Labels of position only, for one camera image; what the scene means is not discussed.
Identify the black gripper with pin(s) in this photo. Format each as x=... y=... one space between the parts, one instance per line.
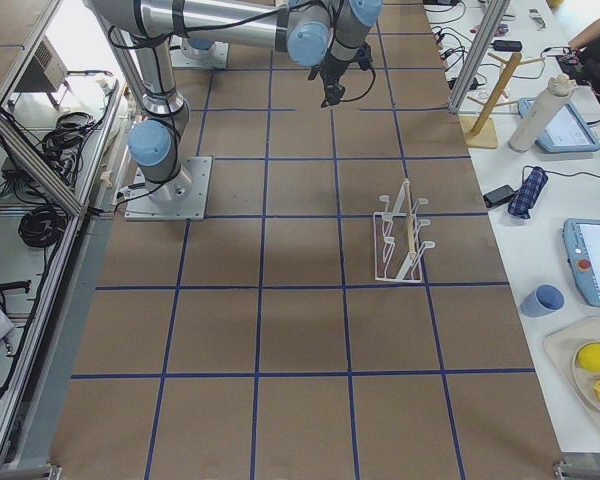
x=331 y=70

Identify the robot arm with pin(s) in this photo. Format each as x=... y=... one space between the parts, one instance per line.
x=324 y=36
x=196 y=47

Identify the blue cup on desk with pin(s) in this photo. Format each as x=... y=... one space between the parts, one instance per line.
x=543 y=300

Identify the wooden mug tree stand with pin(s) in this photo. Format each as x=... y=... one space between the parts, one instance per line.
x=480 y=131

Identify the black power bank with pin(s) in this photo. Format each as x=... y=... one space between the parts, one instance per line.
x=499 y=196

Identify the white cylinder bottle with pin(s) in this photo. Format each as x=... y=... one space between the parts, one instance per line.
x=543 y=109

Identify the blue plaid folded umbrella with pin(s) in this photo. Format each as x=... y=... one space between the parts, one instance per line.
x=528 y=193

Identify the blue teach pendant far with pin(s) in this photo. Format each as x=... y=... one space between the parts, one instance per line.
x=567 y=132

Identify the blue teach pendant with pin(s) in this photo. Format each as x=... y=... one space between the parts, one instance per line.
x=582 y=242
x=567 y=132

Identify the blue teach pendant near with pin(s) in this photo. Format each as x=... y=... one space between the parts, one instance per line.
x=582 y=242

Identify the beige tray with fruit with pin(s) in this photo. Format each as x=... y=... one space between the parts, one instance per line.
x=562 y=348

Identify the yellow lemon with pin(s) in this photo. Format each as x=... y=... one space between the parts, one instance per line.
x=588 y=357

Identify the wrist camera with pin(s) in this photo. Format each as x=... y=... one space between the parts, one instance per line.
x=363 y=57

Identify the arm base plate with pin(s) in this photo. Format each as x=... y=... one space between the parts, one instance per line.
x=186 y=57
x=195 y=200

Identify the white wire cup rack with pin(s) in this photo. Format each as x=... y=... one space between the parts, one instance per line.
x=398 y=249

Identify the aluminium frame post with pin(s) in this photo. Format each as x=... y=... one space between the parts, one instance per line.
x=485 y=33

